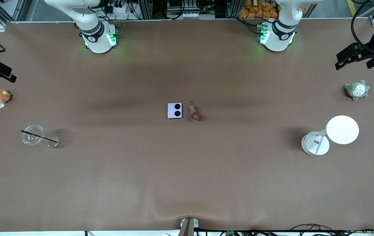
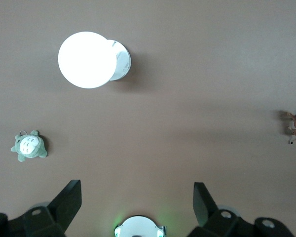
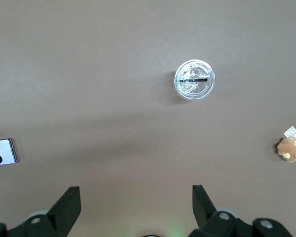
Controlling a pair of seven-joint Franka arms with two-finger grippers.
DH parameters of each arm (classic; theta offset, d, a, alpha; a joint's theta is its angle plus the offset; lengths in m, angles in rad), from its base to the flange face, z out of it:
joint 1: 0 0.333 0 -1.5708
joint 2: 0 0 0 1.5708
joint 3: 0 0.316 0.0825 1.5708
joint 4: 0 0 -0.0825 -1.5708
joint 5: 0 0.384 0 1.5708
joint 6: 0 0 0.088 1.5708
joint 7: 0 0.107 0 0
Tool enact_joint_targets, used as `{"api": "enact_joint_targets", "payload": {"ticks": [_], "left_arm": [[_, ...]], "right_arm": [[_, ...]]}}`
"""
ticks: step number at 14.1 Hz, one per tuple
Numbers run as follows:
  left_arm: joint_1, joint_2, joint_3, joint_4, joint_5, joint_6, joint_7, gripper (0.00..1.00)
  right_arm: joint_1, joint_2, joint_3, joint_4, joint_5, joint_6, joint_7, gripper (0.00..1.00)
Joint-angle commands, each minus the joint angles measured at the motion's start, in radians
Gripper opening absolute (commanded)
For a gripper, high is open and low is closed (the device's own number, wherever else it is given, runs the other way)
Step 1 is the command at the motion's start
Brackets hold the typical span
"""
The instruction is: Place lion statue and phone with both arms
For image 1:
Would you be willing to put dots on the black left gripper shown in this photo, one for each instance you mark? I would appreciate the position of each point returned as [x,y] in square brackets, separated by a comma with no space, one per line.
[372,48]

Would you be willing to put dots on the small brown lion statue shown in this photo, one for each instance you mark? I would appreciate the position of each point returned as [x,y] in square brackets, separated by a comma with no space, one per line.
[194,113]

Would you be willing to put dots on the lavender flip phone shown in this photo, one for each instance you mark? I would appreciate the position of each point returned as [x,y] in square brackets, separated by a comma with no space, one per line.
[175,110]

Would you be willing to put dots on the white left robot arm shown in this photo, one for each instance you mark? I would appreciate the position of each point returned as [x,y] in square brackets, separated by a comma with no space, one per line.
[278,36]

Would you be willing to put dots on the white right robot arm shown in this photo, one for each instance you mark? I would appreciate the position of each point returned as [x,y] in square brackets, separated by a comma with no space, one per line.
[96,39]

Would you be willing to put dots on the brown bear plush with tag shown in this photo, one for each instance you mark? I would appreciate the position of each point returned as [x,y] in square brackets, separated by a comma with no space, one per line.
[2,96]

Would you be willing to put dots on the grey totoro plush toy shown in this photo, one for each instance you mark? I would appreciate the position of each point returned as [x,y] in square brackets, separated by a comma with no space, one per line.
[356,90]

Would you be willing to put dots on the clear plastic cup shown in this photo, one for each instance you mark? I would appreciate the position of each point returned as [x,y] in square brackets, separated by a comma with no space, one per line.
[32,135]

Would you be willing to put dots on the white round desk lamp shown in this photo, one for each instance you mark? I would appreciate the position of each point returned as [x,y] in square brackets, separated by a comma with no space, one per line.
[342,129]

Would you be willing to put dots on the black drinking straw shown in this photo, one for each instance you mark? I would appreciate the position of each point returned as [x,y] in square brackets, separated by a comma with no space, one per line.
[39,136]

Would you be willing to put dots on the orange plush toy pile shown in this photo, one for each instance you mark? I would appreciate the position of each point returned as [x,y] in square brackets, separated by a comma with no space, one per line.
[259,8]

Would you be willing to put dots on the white power strip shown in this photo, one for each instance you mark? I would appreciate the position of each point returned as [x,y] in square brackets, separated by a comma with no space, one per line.
[119,9]

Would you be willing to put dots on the small green circuit board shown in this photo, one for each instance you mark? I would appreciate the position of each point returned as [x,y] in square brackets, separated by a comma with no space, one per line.
[230,233]

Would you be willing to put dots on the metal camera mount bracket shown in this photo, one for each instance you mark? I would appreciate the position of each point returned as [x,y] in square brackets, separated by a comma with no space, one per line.
[188,226]

